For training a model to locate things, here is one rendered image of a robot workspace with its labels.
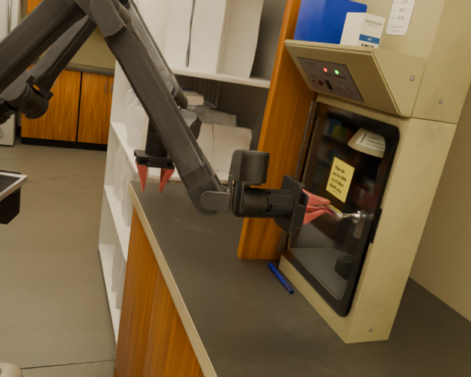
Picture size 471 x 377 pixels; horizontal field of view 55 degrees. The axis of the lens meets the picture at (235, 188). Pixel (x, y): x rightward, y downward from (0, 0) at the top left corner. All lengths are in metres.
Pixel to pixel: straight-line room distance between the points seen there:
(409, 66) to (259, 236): 0.61
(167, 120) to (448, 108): 0.51
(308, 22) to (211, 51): 1.05
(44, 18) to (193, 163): 0.37
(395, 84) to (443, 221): 0.63
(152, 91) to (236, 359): 0.51
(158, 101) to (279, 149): 0.42
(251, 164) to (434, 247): 0.73
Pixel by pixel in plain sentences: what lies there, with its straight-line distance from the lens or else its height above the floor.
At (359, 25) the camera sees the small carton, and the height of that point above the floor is 1.55.
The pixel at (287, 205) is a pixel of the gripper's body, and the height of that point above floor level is 1.21.
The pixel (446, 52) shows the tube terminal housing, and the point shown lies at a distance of 0.88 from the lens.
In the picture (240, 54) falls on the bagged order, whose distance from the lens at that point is 2.15.
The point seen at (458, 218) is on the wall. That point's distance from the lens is 1.34.
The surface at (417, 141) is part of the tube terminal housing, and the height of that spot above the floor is 1.37.
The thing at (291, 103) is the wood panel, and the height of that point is 1.37.
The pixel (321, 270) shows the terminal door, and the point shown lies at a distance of 1.03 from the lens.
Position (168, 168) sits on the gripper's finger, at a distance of 1.13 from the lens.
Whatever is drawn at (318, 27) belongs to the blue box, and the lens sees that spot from 0.95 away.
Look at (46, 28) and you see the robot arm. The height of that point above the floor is 1.44.
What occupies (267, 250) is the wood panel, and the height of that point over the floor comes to 0.97.
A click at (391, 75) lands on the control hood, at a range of 0.81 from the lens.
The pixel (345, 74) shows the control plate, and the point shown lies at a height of 1.46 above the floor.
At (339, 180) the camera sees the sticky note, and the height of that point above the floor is 1.25.
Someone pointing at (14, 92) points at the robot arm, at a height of 1.26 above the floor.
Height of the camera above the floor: 1.47
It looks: 17 degrees down
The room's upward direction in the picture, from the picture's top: 11 degrees clockwise
